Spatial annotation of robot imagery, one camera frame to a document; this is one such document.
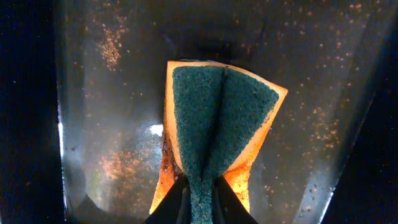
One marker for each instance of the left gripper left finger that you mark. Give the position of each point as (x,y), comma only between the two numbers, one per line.
(175,206)

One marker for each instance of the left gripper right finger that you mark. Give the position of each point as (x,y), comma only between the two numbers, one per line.
(227,209)

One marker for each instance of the orange green sponge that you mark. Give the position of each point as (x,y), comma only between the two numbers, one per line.
(216,118)

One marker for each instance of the rectangular black tray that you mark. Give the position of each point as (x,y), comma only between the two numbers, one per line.
(82,99)

